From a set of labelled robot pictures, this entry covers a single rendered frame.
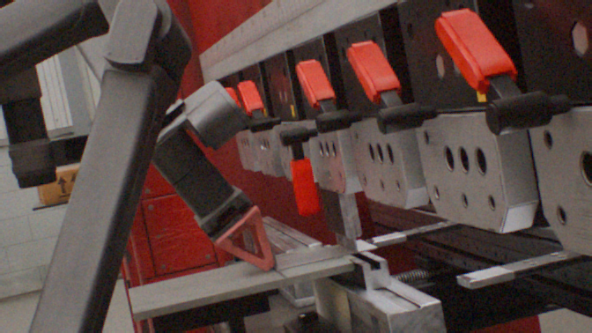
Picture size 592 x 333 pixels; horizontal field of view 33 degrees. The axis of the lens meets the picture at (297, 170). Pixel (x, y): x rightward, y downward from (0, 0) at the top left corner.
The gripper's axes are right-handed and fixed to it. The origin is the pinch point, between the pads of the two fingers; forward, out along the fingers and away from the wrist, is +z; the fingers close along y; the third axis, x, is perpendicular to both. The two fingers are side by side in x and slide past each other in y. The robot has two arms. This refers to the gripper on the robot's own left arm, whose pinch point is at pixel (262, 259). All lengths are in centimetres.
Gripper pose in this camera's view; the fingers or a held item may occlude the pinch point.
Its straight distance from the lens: 124.5
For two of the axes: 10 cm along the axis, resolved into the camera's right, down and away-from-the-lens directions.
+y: -1.9, -0.6, 9.8
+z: 6.2, 7.7, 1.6
